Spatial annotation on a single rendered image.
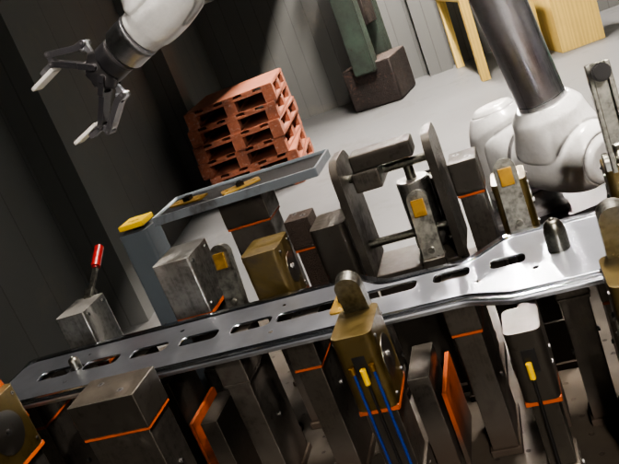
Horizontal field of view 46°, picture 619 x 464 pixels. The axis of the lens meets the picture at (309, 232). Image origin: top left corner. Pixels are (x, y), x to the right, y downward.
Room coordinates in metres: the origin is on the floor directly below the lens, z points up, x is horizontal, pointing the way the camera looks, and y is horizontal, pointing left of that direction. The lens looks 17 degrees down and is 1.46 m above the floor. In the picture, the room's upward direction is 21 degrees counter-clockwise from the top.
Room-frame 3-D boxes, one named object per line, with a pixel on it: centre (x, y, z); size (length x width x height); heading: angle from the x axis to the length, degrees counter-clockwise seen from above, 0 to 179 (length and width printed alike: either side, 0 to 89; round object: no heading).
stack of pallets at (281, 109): (7.10, 0.18, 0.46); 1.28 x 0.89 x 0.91; 170
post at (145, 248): (1.58, 0.34, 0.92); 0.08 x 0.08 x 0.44; 71
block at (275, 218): (1.50, 0.10, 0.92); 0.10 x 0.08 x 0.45; 71
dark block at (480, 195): (1.24, -0.29, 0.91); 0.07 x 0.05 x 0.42; 161
